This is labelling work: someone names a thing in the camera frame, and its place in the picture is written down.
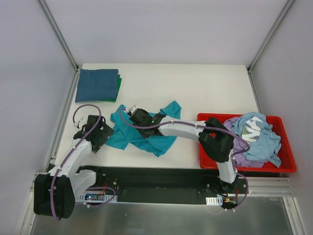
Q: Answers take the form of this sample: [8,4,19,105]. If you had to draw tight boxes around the teal t shirt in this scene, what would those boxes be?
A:
[106,104,177,157]

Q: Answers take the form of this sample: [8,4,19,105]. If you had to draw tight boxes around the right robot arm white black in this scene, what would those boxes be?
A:
[125,106,238,194]

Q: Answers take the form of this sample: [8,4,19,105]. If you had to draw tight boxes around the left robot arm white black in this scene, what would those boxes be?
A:
[34,115,113,219]

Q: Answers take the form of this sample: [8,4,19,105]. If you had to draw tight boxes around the folded green t shirt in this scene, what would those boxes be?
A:
[103,75,122,102]

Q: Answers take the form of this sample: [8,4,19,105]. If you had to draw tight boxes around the folded dark blue t shirt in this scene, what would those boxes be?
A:
[75,69,119,103]

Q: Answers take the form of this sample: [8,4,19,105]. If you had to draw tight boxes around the lavender t shirt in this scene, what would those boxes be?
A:
[224,117,267,168]

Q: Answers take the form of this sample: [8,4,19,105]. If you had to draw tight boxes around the light blue t shirt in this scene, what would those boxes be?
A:
[231,112,282,167]

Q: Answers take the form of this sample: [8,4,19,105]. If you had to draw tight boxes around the red plastic bin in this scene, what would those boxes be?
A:
[197,113,296,173]

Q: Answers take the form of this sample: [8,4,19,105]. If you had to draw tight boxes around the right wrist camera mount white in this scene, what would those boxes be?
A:
[124,105,138,115]

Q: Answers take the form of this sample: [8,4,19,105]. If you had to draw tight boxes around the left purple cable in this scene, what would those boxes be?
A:
[50,103,118,221]

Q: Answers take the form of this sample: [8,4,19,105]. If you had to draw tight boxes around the purple cable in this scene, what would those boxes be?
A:
[50,103,118,221]
[119,107,251,216]

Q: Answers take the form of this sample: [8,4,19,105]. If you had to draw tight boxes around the left aluminium frame post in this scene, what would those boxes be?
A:
[38,0,80,71]

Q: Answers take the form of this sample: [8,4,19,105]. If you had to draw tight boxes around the aluminium frame post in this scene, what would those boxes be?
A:
[247,0,296,74]
[38,0,80,71]

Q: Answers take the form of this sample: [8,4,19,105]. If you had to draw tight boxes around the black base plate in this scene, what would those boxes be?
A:
[78,165,247,205]

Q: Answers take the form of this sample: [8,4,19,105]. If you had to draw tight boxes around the left white cable duct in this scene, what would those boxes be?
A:
[76,192,117,204]

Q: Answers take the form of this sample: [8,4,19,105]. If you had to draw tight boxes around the white cable duct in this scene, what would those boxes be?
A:
[76,192,117,204]
[205,196,223,206]

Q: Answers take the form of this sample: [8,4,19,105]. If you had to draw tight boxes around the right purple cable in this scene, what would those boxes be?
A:
[119,107,251,216]

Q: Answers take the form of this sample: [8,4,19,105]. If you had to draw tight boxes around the right white cable duct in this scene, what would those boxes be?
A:
[205,196,223,206]

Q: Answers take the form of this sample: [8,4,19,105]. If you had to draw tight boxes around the aluminium rail front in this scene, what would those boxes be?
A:
[30,171,296,196]

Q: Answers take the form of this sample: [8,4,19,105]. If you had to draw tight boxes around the right aluminium frame post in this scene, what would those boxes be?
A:
[247,0,296,74]

